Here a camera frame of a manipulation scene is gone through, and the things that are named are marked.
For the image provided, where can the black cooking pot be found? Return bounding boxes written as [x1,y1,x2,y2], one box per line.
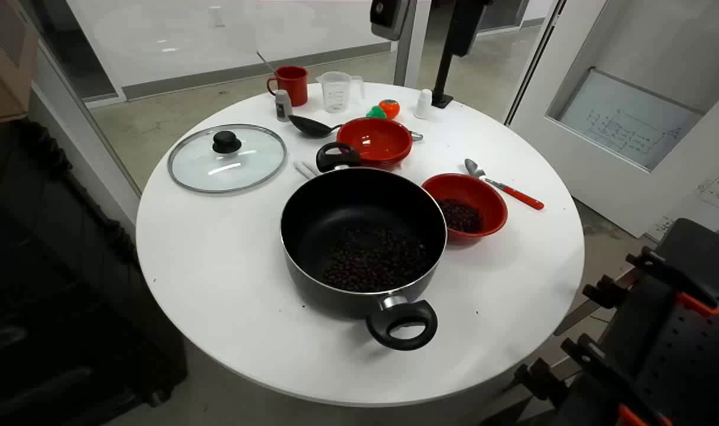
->
[278,142,446,349]

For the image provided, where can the grey pepper shaker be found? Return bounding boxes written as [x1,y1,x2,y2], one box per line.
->
[274,90,291,121]

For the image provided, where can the dark beans in pot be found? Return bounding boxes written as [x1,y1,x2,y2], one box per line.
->
[313,229,427,290]

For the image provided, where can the red mug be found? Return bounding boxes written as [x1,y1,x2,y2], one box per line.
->
[264,65,306,107]

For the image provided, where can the clear measuring cup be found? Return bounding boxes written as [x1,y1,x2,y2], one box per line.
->
[317,71,361,114]

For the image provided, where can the glass pot lid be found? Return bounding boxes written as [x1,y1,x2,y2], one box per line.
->
[167,123,286,193]

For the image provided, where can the black ladle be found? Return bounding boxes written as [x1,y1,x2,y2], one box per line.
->
[287,114,341,138]

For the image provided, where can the white whiteboard panel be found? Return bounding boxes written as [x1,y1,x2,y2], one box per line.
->
[506,0,719,237]

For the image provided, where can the red handled metal spoon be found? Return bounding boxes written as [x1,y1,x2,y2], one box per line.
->
[462,158,544,211]

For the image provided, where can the black camera stand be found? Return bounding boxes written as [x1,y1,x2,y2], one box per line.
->
[433,0,491,109]

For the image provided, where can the red bowl with beans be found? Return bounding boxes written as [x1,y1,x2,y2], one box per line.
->
[423,172,507,243]

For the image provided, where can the red empty bowl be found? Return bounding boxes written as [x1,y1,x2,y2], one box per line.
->
[336,119,412,165]

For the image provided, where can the black perforated robot base table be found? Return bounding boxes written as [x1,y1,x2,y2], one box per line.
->
[516,217,719,426]

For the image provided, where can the green toy ball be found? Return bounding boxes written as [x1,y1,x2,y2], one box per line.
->
[365,107,387,119]

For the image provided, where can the orange toy ball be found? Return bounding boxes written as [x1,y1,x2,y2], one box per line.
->
[377,99,399,119]

